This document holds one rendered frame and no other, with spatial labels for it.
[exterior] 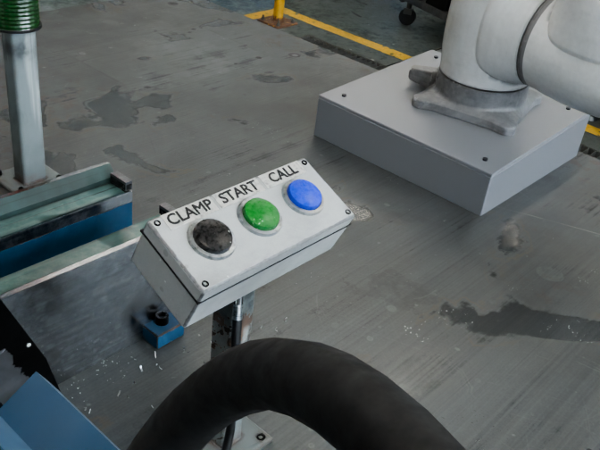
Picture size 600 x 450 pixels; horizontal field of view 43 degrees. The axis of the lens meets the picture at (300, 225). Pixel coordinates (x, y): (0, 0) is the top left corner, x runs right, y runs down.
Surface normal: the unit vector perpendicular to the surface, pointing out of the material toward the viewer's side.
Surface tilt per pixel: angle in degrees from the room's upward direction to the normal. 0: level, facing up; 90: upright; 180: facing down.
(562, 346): 0
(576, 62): 85
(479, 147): 3
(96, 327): 90
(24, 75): 90
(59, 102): 0
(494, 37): 94
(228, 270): 24
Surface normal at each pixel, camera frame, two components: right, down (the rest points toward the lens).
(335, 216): 0.40, -0.60
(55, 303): 0.73, 0.43
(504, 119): 0.12, -0.65
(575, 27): -0.82, 0.26
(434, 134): 0.08, -0.82
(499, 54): -0.71, 0.51
